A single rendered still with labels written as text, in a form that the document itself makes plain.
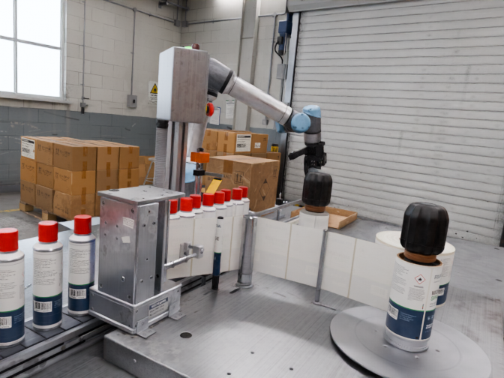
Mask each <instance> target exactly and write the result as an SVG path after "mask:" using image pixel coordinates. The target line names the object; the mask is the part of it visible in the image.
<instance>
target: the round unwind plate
mask: <svg viewBox="0 0 504 378"><path fill-rule="evenodd" d="M386 315H387V311H384V310H381V309H379V308H376V307H373V306H363V307H353V308H350V309H346V310H343V311H341V312H340V313H338V314H337V315H336V316H335V317H334V318H333V319H332V321H331V325H330V332H331V336H332V339H333V340H334V342H335V343H336V345H337V346H338V347H339V348H340V350H341V351H342V352H343V353H345V354H346V355H347V356H348V357H350V358H351V359H352V360H353V361H354V362H356V363H358V364H359V365H361V366H362V367H364V368H366V369H368V370H369V371H372V372H374V373H375V374H378V375H380V376H381V377H385V378H489V377H490V375H491V363H490V360H489V358H488V357H487V355H486V354H485V352H484V351H483V350H482V348H481V347H480V346H479V345H477V344H476V343H475V342H474V341H473V340H471V339H470V338H468V337H467V336H466V335H465V334H463V333H461V332H459V331H458V330H456V329H455V328H452V327H451V326H449V325H446V324H445V323H443V322H440V321H438V320H435V319H433V325H432V330H431V334H430V340H429V343H430V346H429V348H428V349H427V350H425V351H423V352H410V351H406V350H403V349H399V348H397V347H396V346H393V345H391V344H390V343H389V342H388V341H387V340H386V339H385V338H384V336H383V332H384V330H385V329H386V327H385V324H386Z"/></svg>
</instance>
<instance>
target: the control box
mask: <svg viewBox="0 0 504 378"><path fill-rule="evenodd" d="M209 59H210V54H208V52H207V51H203V50H198V49H190V48H185V47H180V46H173V47H171V48H169V49H168V50H166V51H164V52H162V53H160V61H159V76H158V90H157V119H160V120H165V121H170V122H187V123H196V124H202V123H203V122H205V121H206V110H207V103H206V102H207V91H208V81H209Z"/></svg>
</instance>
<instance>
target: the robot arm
mask: <svg viewBox="0 0 504 378"><path fill-rule="evenodd" d="M218 92H219V93H221V94H228V95H230V96H231V97H233V98H235V99H236V100H238V101H241V102H242V103H243V104H246V105H248V106H249V107H251V108H253V109H254V110H256V111H258V112H260V113H262V114H263V115H265V116H267V117H269V118H270V119H272V120H274V121H275V125H276V129H277V132H278V133H279V134H283V133H289V132H292V133H297V134H301V133H304V144H305V145H306V146H305V147H304V148H300V149H299V150H297V151H292V152H291V153H289V155H288V158H289V159H290V160H294V159H296V158H297V157H299V156H302V155H305V156H304V174H305V175H307V173H309V172H319V171H318V170H317V169H319V170H321V166H325V165H326V164H327V156H326V153H325V152H324V145H325V142H323V141H321V117H322V116H321V111H320V107H319V106H317V105H308V106H304V108H303V110H302V112H297V111H296V110H294V109H292V108H291V107H289V106H287V105H286V104H284V103H282V102H280V101H279V100H277V99H275V98H274V97H272V96H270V95H269V94H266V93H265V92H264V91H262V90H260V89H258V88H257V87H255V86H253V85H251V84H250V83H248V82H246V81H244V80H243V79H241V78H239V77H238V76H236V74H235V71H233V70H231V69H229V68H228V67H227V66H225V65H224V64H222V63H220V62H219V61H218V60H216V59H214V58H210V59H209V70H208V91H207V102H206V103H212V101H214V100H216V99H217V97H218ZM208 119H209V117H208V116H207V115H205V121H204V122H203V123H202V124H196V123H189V124H188V136H187V160H186V171H185V183H184V193H185V197H190V195H191V194H194V182H195V175H193V171H194V170H195V169H196V162H192V161H191V152H196V151H197V149H198V148H202V144H203V139H204V135H205V132H206V126H207V122H208Z"/></svg>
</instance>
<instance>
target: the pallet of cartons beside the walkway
mask: <svg viewBox="0 0 504 378"><path fill-rule="evenodd" d="M139 159H140V147H138V146H133V145H125V144H121V143H117V142H108V141H104V140H80V139H74V138H69V137H59V136H46V137H45V136H21V158H20V201H19V209H20V211H21V212H24V213H26V214H27V215H31V216H32V217H34V218H37V219H39V220H42V221H56V222H57V223H61V222H60V221H58V220H57V216H59V217H60V218H64V219H66V220H67V221H74V217H75V216H77V215H90V216H91V218H97V217H100V210H101V196H98V191H108V190H109V189H121V188H132V187H139V172H140V169H138V168H139ZM34 207H36V208H38V209H41V210H42V214H41V213H38V212H36V211H33V210H34Z"/></svg>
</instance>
